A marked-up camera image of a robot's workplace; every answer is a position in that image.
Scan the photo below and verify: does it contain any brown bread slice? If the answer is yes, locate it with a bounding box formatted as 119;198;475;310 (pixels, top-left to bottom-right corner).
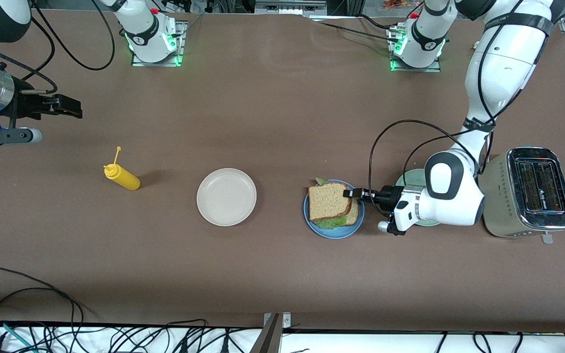
308;183;353;222
342;199;360;227

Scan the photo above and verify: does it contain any green lettuce leaf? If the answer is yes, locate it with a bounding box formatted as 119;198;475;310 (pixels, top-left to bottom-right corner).
313;177;350;230

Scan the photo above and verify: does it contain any yellow mustard squeeze bottle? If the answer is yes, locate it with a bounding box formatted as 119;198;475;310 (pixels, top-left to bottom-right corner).
103;146;141;191

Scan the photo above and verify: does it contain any pale green round plate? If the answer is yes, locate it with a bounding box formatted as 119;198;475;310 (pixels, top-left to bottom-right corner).
394;168;441;227

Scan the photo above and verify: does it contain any blue round plate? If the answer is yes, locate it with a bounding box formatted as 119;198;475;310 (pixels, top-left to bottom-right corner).
303;179;365;240

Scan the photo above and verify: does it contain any beige round plate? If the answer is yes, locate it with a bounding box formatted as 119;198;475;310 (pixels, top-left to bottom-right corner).
196;168;257;227

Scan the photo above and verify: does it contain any beige chrome toaster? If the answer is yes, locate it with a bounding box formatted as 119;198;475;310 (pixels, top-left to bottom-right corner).
477;147;565;245

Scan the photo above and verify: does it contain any dark grey slanted pole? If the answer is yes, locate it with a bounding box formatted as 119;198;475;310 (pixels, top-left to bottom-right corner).
249;314;283;353

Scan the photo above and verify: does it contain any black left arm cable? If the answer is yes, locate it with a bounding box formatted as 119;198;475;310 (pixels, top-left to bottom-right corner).
368;0;558;209

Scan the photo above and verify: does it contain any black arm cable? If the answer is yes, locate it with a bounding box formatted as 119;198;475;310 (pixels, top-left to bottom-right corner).
368;0;558;209
0;0;116;95

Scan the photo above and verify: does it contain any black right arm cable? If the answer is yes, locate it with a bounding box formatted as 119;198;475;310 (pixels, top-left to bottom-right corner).
0;0;116;95

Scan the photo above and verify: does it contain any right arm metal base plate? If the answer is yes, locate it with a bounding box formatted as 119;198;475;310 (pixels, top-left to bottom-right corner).
130;20;187;68

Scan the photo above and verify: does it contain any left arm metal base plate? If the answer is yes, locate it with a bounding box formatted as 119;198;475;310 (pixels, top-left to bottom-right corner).
388;27;442;73

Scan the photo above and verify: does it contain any small metal edge bracket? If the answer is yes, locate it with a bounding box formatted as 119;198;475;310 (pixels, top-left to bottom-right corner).
263;312;291;329

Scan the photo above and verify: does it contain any thin black table cable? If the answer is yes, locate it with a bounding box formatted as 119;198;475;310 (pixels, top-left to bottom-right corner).
359;14;397;30
318;22;402;43

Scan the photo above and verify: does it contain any grey metal rail box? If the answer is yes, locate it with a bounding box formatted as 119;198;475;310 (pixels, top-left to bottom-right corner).
255;0;327;15

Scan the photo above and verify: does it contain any teal cable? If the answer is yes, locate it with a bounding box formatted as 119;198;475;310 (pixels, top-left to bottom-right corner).
0;319;33;353

